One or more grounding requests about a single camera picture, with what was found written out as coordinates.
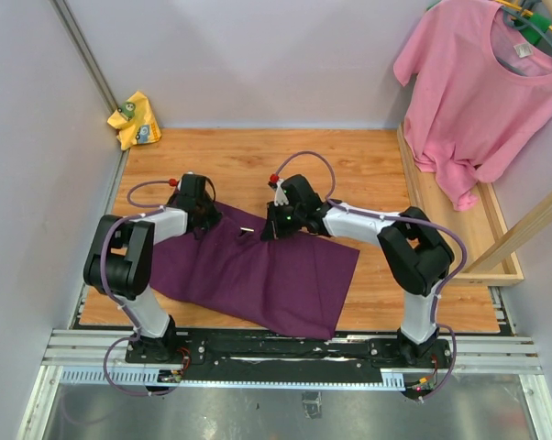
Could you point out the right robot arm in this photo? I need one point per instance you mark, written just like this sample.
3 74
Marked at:
419 258

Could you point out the yellow paper bag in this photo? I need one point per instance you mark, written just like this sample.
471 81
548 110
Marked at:
134 122

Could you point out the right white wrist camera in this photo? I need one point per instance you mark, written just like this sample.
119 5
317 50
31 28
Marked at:
280 197

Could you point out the wooden beam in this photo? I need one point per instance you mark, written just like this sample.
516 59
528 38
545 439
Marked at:
525 229

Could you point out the green hanger clip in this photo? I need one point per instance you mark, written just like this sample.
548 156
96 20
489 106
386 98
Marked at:
538 24

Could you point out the pink t-shirt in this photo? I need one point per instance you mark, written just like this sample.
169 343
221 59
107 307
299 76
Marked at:
481 91

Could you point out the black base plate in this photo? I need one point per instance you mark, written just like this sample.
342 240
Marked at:
236 355

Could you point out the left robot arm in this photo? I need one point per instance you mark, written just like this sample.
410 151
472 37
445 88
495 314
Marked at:
119 262

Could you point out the wooden tray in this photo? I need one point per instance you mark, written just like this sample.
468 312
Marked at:
479 227

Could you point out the purple surgical wrap cloth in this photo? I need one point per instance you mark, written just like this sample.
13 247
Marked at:
295 286

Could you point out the aluminium corner post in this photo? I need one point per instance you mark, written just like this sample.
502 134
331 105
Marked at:
79 41

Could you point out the aluminium rail frame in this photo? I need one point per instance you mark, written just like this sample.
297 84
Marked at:
252 384

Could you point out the yellow hoop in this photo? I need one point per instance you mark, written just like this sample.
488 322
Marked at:
551 27

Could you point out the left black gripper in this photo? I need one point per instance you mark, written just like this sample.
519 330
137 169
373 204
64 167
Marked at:
214 216

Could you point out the grey clothes hanger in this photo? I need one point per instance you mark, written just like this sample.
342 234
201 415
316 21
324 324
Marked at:
528 36

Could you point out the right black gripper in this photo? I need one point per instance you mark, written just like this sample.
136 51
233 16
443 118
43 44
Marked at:
273 229

